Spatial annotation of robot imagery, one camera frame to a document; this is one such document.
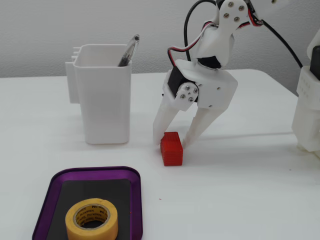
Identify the yellow masking tape roll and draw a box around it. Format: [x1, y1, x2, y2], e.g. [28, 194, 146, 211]
[65, 198, 119, 240]

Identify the purple metal tray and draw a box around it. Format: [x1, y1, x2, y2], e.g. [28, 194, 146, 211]
[31, 166, 144, 240]

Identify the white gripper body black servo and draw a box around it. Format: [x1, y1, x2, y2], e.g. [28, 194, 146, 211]
[162, 59, 239, 110]

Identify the red rectangular cube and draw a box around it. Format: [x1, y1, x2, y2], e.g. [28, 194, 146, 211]
[159, 131, 184, 167]

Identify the clear black ballpoint pen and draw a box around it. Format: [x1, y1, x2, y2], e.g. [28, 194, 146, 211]
[117, 34, 141, 68]

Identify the black tray liner mat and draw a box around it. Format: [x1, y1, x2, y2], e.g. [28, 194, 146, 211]
[46, 178, 133, 240]

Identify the red white black servo wire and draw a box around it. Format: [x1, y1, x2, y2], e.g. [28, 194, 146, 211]
[166, 7, 265, 69]

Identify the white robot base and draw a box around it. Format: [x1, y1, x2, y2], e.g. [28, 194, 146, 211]
[291, 32, 320, 161]

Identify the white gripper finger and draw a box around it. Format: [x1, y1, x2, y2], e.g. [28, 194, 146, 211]
[152, 82, 201, 147]
[182, 103, 227, 149]

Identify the white plastic container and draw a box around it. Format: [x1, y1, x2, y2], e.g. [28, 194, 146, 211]
[65, 44, 133, 145]

